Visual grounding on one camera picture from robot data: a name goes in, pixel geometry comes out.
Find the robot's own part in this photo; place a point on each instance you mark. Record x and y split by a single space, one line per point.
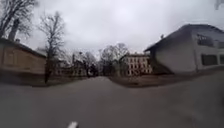
72 125

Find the bare tree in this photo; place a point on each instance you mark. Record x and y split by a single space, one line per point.
13 18
52 43

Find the low yellow building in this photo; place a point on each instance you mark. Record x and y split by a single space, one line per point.
20 60

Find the group of bare trees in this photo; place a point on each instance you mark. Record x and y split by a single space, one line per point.
100 61

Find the white building with dark roof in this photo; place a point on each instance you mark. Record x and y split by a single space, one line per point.
190 50

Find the pale multi-storey building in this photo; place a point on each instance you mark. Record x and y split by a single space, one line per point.
138 64

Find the grass verge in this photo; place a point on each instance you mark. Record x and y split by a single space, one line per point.
146 79
40 80

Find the grey asphalt road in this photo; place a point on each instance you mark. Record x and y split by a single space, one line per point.
106 103

